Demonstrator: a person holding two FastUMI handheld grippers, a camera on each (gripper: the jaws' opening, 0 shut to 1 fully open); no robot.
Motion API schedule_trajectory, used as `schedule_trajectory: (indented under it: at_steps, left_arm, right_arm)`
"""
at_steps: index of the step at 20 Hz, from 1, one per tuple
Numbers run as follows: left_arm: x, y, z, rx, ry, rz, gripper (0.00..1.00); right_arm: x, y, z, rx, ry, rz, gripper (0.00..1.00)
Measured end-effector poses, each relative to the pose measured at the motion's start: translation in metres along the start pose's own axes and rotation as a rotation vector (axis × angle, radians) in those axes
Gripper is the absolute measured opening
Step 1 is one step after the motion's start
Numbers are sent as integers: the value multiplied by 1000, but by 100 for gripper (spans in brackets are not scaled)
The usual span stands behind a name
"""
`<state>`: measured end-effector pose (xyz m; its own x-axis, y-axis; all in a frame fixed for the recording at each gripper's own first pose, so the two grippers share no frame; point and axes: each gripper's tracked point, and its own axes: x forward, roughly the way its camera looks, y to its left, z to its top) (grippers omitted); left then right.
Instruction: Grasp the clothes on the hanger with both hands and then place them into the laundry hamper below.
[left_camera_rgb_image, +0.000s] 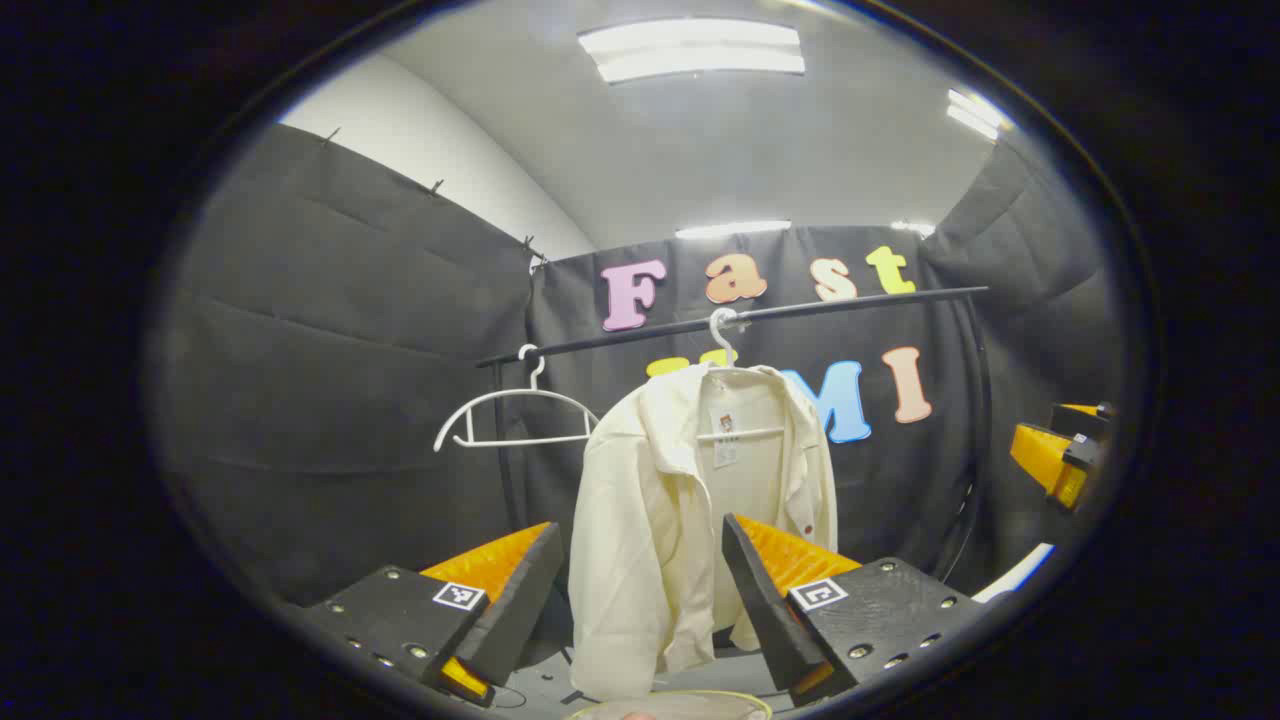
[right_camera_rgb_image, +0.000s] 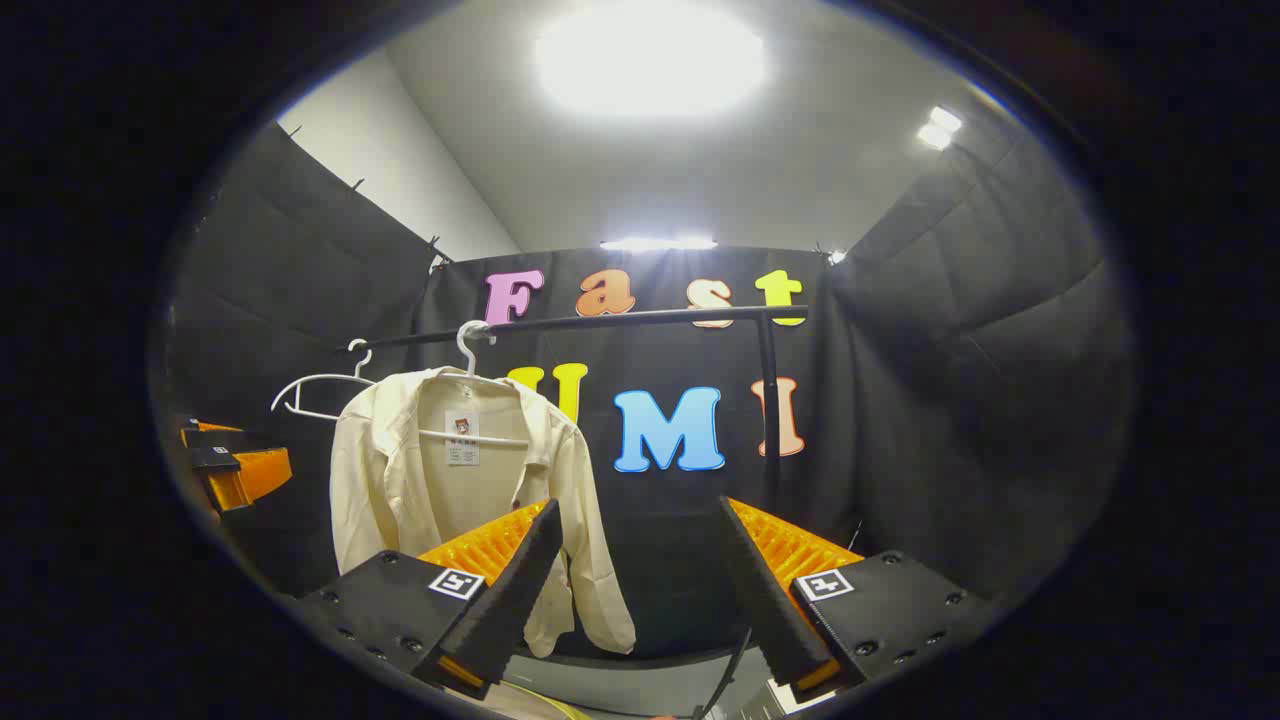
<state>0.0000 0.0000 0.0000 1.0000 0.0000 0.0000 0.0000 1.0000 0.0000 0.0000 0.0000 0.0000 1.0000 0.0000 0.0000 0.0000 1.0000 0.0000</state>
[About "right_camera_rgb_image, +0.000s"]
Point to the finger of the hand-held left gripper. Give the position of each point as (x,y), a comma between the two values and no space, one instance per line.
(255,475)
(215,440)

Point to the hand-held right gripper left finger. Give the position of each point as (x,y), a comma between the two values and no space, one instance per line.
(500,600)

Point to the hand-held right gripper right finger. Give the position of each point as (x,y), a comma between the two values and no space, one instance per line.
(775,600)

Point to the cream long-sleeved shirt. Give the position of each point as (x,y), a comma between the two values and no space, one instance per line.
(400,480)

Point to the white plastic hanger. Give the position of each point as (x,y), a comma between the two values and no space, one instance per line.
(466,345)
(320,378)

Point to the black metal clothes rack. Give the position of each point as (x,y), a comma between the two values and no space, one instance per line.
(640,319)

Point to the strip ceiling light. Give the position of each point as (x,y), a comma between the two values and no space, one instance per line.
(658,243)

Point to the small ceiling light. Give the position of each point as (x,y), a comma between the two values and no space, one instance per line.
(938,128)

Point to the large ceiling light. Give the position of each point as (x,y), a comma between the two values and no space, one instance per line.
(650,55)

